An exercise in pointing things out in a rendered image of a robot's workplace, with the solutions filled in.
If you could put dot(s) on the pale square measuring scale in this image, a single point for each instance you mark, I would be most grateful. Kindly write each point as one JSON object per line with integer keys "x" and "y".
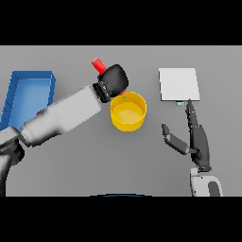
{"x": 179, "y": 84}

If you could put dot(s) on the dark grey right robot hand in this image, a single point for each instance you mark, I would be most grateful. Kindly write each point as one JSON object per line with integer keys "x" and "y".
{"x": 199, "y": 141}

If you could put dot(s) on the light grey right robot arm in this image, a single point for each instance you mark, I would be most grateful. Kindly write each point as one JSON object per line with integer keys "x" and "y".
{"x": 201, "y": 186}

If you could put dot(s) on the blue tray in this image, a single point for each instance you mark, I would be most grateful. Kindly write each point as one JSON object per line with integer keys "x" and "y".
{"x": 26, "y": 94}

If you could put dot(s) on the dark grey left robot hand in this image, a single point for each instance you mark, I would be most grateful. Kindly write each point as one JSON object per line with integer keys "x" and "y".
{"x": 115, "y": 80}

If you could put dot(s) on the red beaker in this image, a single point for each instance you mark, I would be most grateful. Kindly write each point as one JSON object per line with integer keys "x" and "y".
{"x": 99, "y": 65}

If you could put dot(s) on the yellow bowl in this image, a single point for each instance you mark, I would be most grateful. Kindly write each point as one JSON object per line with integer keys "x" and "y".
{"x": 128, "y": 112}

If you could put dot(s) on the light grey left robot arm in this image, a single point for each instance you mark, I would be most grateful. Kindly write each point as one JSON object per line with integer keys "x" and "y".
{"x": 63, "y": 115}

